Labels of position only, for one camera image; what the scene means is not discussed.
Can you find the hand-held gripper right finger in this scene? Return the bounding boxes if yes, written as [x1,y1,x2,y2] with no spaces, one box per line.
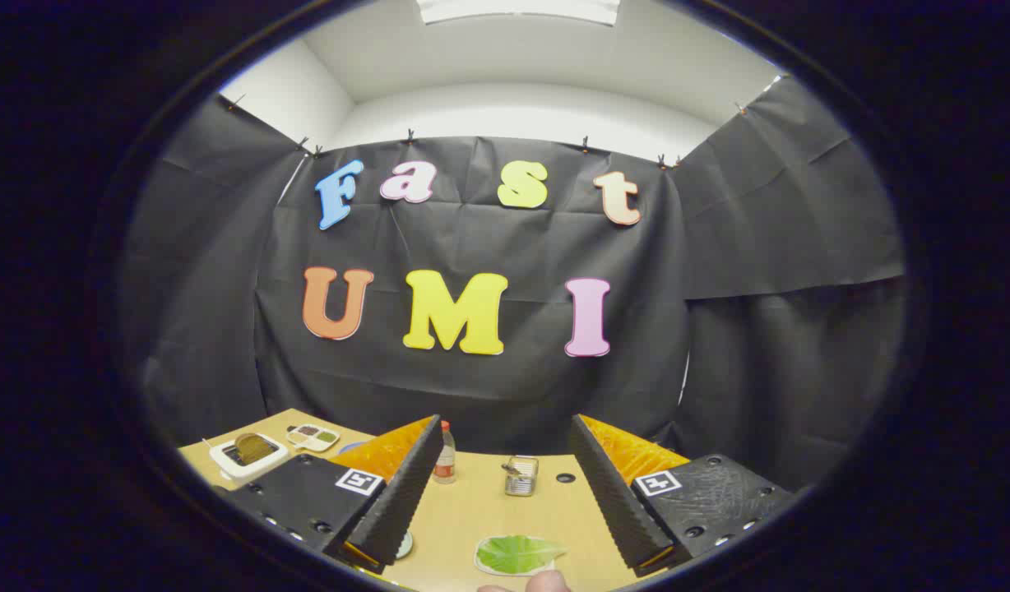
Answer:
[568,414,795,575]

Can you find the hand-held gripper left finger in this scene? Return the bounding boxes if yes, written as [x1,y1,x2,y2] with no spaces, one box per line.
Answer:
[222,415,445,575]

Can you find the brown toast slice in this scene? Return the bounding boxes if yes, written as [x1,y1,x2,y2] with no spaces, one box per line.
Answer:
[234,433,277,463]

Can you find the green lettuce leaf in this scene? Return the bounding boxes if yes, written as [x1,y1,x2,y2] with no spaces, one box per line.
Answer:
[477,536,568,574]

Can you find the white toaster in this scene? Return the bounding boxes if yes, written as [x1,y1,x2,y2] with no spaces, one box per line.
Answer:
[209,433,290,482]

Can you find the white divided seasoning tray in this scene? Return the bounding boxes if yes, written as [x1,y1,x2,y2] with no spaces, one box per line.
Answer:
[286,423,341,453]

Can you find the metal mesh utensil holder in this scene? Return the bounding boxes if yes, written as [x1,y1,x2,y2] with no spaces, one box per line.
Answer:
[502,456,540,497]

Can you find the clear bottle red cap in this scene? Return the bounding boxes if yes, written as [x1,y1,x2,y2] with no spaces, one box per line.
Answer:
[433,421,457,484]

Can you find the white rectangular dish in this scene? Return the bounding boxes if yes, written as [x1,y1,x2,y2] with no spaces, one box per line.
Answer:
[475,534,568,576]

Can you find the black backdrop cloth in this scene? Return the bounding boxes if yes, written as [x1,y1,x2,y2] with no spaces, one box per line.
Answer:
[118,74,907,494]

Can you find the ceiling light panel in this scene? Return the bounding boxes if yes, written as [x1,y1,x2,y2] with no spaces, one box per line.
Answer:
[415,0,621,25]

